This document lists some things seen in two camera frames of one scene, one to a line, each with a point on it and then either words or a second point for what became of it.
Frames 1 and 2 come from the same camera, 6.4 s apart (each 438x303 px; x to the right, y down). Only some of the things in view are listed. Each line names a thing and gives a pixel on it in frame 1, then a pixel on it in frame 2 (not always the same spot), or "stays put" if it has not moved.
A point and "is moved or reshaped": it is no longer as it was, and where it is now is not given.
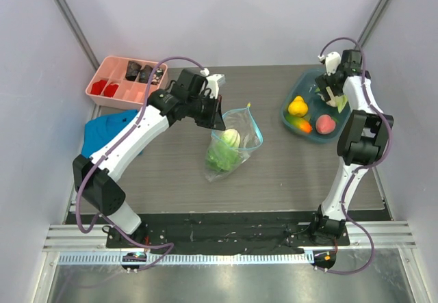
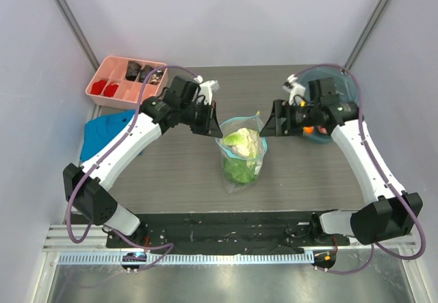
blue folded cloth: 98,129 stays put
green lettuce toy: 224,155 → 238,171
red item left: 97,87 stays put
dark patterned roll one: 133,70 stays put
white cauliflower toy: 339,101 is moved or reshaped
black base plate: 226,232 stays put
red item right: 110,90 stays put
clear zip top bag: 228,150 is moved or reshaped
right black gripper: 329,86 → 278,117
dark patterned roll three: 157,76 stays put
